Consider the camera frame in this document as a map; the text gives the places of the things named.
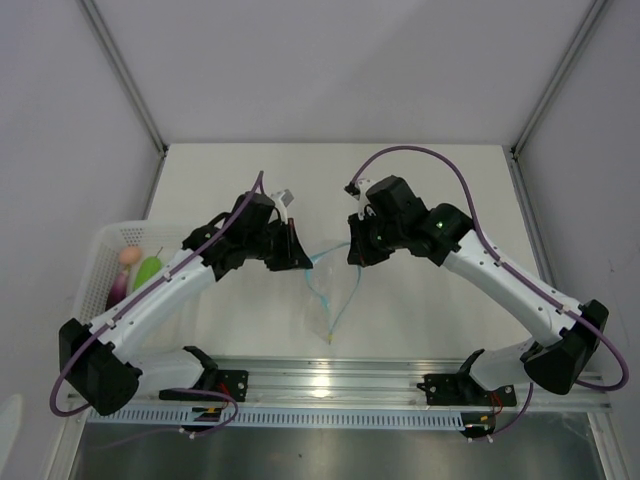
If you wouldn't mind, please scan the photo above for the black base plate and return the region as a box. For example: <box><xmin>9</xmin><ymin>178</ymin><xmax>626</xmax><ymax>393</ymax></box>
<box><xmin>159</xmin><ymin>370</ymin><xmax>249</xmax><ymax>403</ymax></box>
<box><xmin>416</xmin><ymin>373</ymin><xmax>517</xmax><ymax>407</ymax></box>

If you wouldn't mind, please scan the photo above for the purple toy eggplant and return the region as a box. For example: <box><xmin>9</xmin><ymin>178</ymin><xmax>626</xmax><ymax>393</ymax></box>
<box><xmin>105</xmin><ymin>266</ymin><xmax>131</xmax><ymax>311</ymax></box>

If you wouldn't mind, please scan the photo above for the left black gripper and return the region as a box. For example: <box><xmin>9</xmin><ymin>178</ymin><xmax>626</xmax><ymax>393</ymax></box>
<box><xmin>245</xmin><ymin>218</ymin><xmax>312</xmax><ymax>272</ymax></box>

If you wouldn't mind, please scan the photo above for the left aluminium frame post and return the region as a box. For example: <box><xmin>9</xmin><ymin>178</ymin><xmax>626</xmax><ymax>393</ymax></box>
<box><xmin>77</xmin><ymin>0</ymin><xmax>169</xmax><ymax>154</ymax></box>

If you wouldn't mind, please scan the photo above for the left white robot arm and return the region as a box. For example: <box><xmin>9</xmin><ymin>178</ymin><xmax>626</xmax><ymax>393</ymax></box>
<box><xmin>59</xmin><ymin>190</ymin><xmax>313</xmax><ymax>416</ymax></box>

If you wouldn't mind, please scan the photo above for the peach coloured egg toy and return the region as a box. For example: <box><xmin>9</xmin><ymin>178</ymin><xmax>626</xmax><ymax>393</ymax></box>
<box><xmin>118</xmin><ymin>246</ymin><xmax>142</xmax><ymax>266</ymax></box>

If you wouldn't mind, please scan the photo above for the aluminium mounting rail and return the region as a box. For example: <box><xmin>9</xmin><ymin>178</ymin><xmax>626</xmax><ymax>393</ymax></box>
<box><xmin>67</xmin><ymin>355</ymin><xmax>614</xmax><ymax>416</ymax></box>

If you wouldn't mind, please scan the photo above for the aluminium frame post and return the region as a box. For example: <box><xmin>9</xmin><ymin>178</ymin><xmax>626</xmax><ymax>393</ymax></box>
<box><xmin>509</xmin><ymin>0</ymin><xmax>614</xmax><ymax>154</ymax></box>
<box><xmin>77</xmin><ymin>0</ymin><xmax>169</xmax><ymax>154</ymax></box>

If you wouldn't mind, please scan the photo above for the white slotted cable duct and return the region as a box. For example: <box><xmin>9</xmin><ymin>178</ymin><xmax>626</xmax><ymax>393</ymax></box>
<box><xmin>87</xmin><ymin>405</ymin><xmax>465</xmax><ymax>431</ymax></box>

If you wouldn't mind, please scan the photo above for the white perforated plastic basket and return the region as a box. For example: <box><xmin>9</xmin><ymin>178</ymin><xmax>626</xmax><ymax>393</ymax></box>
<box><xmin>71</xmin><ymin>220</ymin><xmax>199</xmax><ymax>354</ymax></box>

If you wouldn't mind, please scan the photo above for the green toy vegetable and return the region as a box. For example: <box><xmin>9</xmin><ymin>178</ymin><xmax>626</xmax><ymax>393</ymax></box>
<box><xmin>131</xmin><ymin>249</ymin><xmax>163</xmax><ymax>292</ymax></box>

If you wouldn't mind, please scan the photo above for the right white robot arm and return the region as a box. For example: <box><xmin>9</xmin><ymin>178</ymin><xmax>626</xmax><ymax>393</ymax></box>
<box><xmin>345</xmin><ymin>175</ymin><xmax>608</xmax><ymax>404</ymax></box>

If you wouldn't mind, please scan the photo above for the clear zip top bag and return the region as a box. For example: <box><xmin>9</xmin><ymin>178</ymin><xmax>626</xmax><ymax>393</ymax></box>
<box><xmin>304</xmin><ymin>242</ymin><xmax>362</xmax><ymax>346</ymax></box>

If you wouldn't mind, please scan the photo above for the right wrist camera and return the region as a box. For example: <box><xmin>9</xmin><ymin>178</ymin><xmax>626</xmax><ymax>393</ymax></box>
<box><xmin>344</xmin><ymin>178</ymin><xmax>374</xmax><ymax>220</ymax></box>

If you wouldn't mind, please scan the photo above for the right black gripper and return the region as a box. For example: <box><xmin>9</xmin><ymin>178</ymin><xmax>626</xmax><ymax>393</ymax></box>
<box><xmin>348</xmin><ymin>209</ymin><xmax>406</xmax><ymax>268</ymax></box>

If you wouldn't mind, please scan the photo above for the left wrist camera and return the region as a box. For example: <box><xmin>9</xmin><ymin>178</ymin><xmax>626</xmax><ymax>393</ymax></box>
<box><xmin>270</xmin><ymin>189</ymin><xmax>294</xmax><ymax>224</ymax></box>

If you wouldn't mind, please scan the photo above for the right aluminium frame post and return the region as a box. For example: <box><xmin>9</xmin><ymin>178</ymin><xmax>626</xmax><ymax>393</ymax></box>
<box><xmin>509</xmin><ymin>0</ymin><xmax>614</xmax><ymax>154</ymax></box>

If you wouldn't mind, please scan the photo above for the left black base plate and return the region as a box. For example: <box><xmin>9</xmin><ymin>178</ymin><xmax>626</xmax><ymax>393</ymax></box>
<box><xmin>159</xmin><ymin>370</ymin><xmax>249</xmax><ymax>403</ymax></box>

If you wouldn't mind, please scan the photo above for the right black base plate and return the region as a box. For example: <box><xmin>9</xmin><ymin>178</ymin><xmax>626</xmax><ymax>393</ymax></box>
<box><xmin>416</xmin><ymin>373</ymin><xmax>517</xmax><ymax>407</ymax></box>

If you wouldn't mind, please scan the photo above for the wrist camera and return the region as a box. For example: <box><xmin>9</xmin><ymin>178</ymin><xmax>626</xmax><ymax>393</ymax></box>
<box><xmin>270</xmin><ymin>189</ymin><xmax>294</xmax><ymax>224</ymax></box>
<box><xmin>344</xmin><ymin>178</ymin><xmax>374</xmax><ymax>220</ymax></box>

